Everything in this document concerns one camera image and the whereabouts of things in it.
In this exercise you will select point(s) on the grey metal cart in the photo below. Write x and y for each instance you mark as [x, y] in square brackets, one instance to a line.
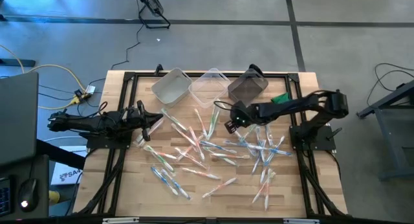
[398, 127]

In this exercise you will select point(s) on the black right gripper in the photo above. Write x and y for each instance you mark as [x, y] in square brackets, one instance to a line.
[247, 114]

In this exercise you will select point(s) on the white cardboard box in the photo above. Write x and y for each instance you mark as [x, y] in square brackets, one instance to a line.
[68, 177]

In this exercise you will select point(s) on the toothbrush in clear wrapper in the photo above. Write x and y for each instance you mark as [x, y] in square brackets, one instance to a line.
[263, 175]

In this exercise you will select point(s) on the grey plastic bin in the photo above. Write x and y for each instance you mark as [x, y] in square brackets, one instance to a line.
[247, 86]

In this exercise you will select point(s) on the yellow object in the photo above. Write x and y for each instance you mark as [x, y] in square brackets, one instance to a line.
[54, 197]

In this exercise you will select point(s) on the power strip with plugs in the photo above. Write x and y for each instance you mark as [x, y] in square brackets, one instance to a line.
[90, 89]

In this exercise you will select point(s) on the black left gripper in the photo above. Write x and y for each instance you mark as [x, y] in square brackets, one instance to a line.
[131, 117]

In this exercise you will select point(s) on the white bracket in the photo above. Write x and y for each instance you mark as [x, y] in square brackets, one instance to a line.
[300, 221]
[119, 220]

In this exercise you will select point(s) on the black computer mouse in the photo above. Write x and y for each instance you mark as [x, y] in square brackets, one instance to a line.
[28, 195]

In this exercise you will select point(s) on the green cloth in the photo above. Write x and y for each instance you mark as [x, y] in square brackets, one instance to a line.
[281, 98]

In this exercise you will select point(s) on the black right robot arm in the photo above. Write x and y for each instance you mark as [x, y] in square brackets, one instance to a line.
[291, 105]

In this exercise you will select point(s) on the clear plastic bin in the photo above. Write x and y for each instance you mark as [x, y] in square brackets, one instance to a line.
[208, 88]

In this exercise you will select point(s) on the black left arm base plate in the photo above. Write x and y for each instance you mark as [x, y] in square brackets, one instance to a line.
[97, 143]

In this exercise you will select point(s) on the backlit keyboard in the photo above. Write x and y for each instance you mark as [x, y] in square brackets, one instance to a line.
[4, 198]

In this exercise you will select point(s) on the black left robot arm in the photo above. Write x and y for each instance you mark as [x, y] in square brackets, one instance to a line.
[93, 122]

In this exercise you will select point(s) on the beige plastic bin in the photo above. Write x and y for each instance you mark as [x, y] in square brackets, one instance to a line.
[169, 88]

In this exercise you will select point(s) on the black floor bar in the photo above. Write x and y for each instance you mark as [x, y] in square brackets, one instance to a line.
[19, 62]

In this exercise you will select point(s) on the black floor fan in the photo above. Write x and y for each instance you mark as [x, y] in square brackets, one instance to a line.
[150, 4]

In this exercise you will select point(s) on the dark desk surface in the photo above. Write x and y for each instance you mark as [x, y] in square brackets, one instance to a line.
[35, 165]

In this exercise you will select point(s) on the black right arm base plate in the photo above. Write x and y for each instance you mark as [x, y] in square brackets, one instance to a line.
[320, 141]

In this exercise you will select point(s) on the green toothbrush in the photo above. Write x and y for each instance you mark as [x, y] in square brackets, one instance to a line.
[211, 123]
[160, 158]
[174, 119]
[248, 130]
[226, 160]
[217, 114]

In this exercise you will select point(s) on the black clamp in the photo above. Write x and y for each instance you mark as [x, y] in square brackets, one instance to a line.
[158, 68]
[255, 69]

